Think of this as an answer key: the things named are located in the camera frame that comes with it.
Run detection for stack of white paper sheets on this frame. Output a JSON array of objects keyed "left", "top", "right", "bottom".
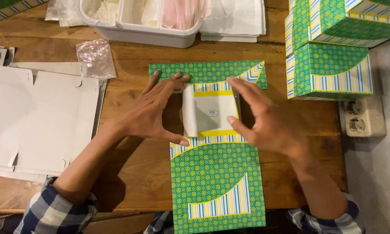
[{"left": 200, "top": 0, "right": 266, "bottom": 43}]

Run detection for white power strip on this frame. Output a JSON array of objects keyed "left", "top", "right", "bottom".
[{"left": 339, "top": 94, "right": 387, "bottom": 138}]

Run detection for blue white plaid shirt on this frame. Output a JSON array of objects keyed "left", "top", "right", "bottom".
[{"left": 15, "top": 177, "right": 365, "bottom": 234}]

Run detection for green patterned carton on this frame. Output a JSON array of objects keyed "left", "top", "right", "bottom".
[{"left": 148, "top": 60, "right": 268, "bottom": 234}]

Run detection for small clear plastic bag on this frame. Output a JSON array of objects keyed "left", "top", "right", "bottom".
[{"left": 76, "top": 39, "right": 117, "bottom": 79}]

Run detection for person's left hand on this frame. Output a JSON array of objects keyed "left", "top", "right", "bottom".
[{"left": 112, "top": 70, "right": 191, "bottom": 147}]

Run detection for white shredded filling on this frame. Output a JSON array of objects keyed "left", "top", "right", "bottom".
[{"left": 85, "top": 0, "right": 120, "bottom": 22}]

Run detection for white plastic tub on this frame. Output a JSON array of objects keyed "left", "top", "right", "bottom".
[{"left": 78, "top": 0, "right": 203, "bottom": 49}]

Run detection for person's right hand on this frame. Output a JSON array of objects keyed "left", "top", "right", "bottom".
[{"left": 226, "top": 76, "right": 307, "bottom": 160}]

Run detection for pink plastic bags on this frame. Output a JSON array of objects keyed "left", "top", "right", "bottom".
[{"left": 161, "top": 0, "right": 212, "bottom": 30}]

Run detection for pile of clear plastic bags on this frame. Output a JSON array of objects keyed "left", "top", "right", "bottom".
[{"left": 45, "top": 0, "right": 86, "bottom": 27}]

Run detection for brown paper sheet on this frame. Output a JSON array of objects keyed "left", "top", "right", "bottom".
[{"left": 0, "top": 175, "right": 48, "bottom": 210}]

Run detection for assembled green patterned box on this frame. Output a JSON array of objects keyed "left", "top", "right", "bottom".
[
  {"left": 309, "top": 0, "right": 390, "bottom": 49},
  {"left": 285, "top": 43, "right": 374, "bottom": 101},
  {"left": 344, "top": 0, "right": 390, "bottom": 20},
  {"left": 285, "top": 0, "right": 312, "bottom": 58},
  {"left": 0, "top": 0, "right": 49, "bottom": 22}
]

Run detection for stack of white flat cartons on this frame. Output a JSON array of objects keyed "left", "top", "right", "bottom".
[{"left": 0, "top": 45, "right": 108, "bottom": 182}]

